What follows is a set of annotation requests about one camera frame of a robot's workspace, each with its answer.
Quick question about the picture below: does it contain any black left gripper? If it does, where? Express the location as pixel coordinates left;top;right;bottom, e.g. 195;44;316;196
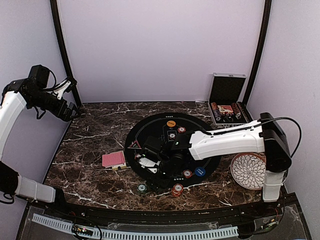
28;88;81;122

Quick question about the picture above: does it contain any red poker chip stack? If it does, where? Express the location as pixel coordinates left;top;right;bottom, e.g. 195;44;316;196
171;183;184;197

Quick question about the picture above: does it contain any black poker chip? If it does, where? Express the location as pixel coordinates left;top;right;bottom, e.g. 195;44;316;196
168;133;176;140

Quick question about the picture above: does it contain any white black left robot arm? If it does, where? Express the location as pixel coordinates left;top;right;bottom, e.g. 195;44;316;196
0;77;80;218

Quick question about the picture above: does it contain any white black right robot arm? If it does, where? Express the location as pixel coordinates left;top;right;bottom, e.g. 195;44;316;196
143;112;292;217

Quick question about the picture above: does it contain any green poker chip stack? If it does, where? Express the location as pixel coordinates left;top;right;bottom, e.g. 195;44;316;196
137;184;148;195

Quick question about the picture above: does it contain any blue round blind button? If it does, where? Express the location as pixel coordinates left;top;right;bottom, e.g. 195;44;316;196
194;166;206;177

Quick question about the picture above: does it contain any yellow blue card box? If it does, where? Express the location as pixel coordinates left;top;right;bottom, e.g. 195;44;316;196
111;163;127;171

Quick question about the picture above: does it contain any red triangular all-in marker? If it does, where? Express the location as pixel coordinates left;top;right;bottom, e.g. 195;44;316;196
127;139;142;150

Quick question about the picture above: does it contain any red-backed playing card deck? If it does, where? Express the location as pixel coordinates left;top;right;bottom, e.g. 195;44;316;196
102;151;126;168

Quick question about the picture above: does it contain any round black poker mat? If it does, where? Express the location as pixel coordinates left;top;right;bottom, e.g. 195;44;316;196
124;112;221;192

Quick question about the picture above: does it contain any orange round blind button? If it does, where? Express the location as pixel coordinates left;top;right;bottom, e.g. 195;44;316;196
166;120;176;128

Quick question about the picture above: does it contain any floral patterned ceramic plate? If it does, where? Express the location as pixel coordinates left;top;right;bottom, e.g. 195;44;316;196
230;152;266;191

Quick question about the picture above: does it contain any aluminium poker chip case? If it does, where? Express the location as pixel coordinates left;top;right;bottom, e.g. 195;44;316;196
208;73;249;128

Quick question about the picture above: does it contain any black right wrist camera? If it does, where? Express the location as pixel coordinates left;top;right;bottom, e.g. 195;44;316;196
138;136;167;174

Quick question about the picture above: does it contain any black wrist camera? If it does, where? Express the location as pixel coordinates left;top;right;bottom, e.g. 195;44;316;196
28;64;50;89
138;136;167;174

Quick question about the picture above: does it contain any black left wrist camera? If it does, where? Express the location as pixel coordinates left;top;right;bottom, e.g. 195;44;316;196
28;64;50;89

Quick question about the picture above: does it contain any white slotted cable duct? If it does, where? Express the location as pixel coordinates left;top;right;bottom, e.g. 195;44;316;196
31;213;239;240

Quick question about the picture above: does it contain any black left frame post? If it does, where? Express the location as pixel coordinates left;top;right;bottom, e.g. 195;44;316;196
49;0;83;107

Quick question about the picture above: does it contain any black frame post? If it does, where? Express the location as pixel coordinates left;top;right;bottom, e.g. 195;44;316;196
49;0;83;107
242;0;272;106

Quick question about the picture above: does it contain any black front rail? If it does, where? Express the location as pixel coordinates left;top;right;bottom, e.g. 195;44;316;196
23;192;309;234

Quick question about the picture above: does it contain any black right frame post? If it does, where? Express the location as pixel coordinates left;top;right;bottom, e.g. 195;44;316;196
242;0;272;106

